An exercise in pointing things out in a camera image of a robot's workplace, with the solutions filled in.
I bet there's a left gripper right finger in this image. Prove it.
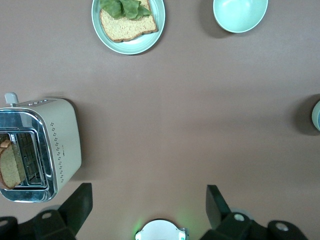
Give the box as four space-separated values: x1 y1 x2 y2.
202 184 256 240

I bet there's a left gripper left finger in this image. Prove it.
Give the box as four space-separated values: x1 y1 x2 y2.
33 183 94 240

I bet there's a light green bowl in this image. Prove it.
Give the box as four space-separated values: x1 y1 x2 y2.
311 99 320 131
212 0 269 34

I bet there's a beige chrome toaster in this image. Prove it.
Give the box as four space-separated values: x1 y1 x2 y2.
0 92 83 203

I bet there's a toast slice in toaster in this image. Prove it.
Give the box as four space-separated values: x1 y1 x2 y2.
0 139 26 190

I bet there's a brown table cloth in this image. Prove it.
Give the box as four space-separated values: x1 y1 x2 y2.
0 0 320 240

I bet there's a light green plate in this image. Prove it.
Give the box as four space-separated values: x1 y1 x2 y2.
91 0 166 56

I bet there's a brown bread slice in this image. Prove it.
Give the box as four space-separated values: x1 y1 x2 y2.
99 0 160 43

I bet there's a green lettuce leaf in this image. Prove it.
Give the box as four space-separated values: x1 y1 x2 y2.
99 0 153 20

